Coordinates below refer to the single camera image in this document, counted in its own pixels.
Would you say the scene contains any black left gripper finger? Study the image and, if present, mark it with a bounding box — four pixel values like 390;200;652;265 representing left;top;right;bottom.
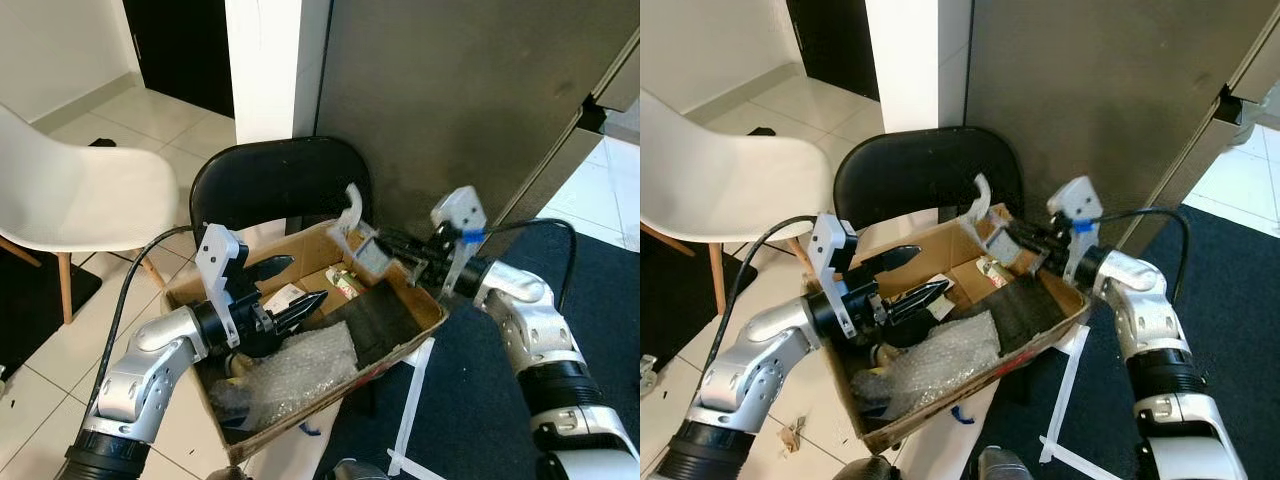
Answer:
243;256;295;283
272;291;329;333
858;246;923;279
888;280;951;323

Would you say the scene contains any clear plastic packaging trash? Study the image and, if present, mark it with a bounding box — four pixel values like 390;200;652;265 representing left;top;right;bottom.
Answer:
330;183;401;289
960;173;1026;279

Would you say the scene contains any white paper piece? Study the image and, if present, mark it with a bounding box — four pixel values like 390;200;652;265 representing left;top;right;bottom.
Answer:
262;283;311;313
925;275;961;321

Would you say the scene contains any black foam pad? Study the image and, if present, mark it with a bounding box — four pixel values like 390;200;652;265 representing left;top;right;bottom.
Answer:
975;272;1086;351
320;280;426;369

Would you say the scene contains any brown cardboard box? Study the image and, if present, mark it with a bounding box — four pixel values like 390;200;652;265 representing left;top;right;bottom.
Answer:
805;203;1093;456
163;205;448;466

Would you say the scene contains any clear bubble wrap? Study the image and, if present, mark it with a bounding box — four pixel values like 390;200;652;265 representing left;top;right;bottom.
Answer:
853;310;1003;421
208;322;361;433

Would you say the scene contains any black shell chair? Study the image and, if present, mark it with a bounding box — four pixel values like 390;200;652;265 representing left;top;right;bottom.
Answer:
190;136;374;246
833;125;1024;256

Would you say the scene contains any long white tape strip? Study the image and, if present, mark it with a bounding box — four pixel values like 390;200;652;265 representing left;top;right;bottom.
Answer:
395;338;436;461
1040;325;1089;463

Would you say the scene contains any grey steel fridge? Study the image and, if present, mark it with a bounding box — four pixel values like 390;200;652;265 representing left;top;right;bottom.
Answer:
315;0;641;241
965;0;1280;251

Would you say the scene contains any robot right leg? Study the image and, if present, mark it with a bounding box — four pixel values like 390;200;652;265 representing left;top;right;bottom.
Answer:
975;445;1031;480
330;458;389;480

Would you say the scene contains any white shell chair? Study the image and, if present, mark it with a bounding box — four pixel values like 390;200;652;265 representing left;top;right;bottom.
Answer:
640;90;834;316
0;103;181;326

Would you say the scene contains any short white tape strip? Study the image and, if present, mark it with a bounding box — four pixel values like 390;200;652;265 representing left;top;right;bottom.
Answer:
1040;437;1136;480
385;452;441;479

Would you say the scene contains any small dark mat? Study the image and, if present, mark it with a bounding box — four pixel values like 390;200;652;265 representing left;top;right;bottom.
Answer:
640;228;741;371
0;245;103;376

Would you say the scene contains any black door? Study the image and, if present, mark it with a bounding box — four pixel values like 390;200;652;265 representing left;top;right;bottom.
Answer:
785;0;881;101
122;0;236;119

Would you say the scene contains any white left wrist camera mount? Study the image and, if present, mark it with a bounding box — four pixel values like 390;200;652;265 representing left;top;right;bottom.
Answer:
195;224;246;349
810;213;859;338

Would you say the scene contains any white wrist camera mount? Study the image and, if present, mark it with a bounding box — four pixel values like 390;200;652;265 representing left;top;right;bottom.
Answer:
1047;176;1104;286
810;213;859;338
195;224;246;349
430;187;488;296

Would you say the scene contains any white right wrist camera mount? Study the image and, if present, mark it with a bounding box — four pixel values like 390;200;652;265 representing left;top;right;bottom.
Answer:
1047;176;1104;286
430;187;488;296

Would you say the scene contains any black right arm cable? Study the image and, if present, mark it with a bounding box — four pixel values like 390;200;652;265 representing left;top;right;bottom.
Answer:
1095;207;1191;301
470;218;579;313

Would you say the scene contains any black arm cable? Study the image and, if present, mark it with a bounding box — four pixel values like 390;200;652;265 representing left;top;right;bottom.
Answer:
85;225;206;421
705;215;819;381
1095;207;1191;301
470;218;579;313

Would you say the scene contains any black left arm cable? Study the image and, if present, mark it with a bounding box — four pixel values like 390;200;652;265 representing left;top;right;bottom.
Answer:
85;225;206;421
705;215;819;381

